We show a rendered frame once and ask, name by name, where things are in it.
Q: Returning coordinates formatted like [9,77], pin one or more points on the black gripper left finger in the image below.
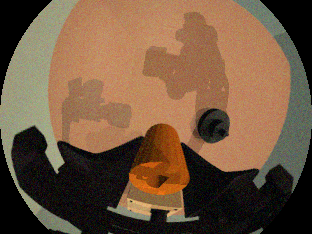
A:
[110,170]

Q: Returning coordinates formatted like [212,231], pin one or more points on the orange knob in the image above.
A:
[160,167]

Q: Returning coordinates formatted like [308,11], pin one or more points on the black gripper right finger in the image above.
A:
[207,183]

